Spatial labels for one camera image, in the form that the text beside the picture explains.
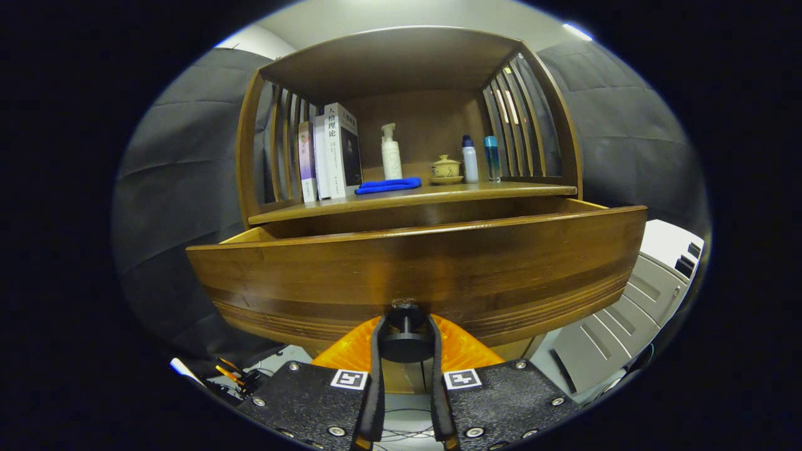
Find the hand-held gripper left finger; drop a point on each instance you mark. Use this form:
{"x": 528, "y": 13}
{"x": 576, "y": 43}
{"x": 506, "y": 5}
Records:
{"x": 313, "y": 401}

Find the thick white book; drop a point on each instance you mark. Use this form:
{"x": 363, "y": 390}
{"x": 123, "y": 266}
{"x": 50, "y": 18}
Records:
{"x": 338, "y": 150}

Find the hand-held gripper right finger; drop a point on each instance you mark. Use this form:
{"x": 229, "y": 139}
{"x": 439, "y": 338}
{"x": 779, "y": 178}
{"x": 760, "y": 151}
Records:
{"x": 501, "y": 401}

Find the wooden cabinet with slatted sides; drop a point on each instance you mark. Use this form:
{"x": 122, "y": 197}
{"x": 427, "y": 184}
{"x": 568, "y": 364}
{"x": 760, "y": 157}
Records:
{"x": 388, "y": 62}

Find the white pump bottle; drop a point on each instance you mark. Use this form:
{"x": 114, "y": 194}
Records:
{"x": 391, "y": 160}

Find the clear blue bottle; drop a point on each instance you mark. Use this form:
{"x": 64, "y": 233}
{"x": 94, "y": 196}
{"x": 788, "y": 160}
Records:
{"x": 492, "y": 160}

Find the thin white book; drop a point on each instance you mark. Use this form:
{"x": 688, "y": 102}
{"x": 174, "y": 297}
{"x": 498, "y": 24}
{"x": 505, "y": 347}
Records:
{"x": 321, "y": 163}

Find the white bottle with blue cap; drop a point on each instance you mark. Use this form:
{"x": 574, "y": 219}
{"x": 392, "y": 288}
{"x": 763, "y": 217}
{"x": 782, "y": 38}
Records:
{"x": 470, "y": 164}

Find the wooden drawer with black knob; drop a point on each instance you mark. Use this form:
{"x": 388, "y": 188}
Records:
{"x": 438, "y": 263}

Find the small ceiling light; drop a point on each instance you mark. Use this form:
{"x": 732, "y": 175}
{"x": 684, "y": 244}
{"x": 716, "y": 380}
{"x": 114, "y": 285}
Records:
{"x": 576, "y": 31}

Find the blue folded cloth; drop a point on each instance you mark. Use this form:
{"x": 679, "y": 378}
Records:
{"x": 388, "y": 185}

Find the wooden countertop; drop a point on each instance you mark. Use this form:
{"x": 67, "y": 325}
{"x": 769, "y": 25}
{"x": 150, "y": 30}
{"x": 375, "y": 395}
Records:
{"x": 438, "y": 191}

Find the purple book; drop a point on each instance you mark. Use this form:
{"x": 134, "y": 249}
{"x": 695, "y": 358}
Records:
{"x": 306, "y": 163}

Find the beige lidded tea cup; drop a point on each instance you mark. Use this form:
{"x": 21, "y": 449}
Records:
{"x": 446, "y": 169}

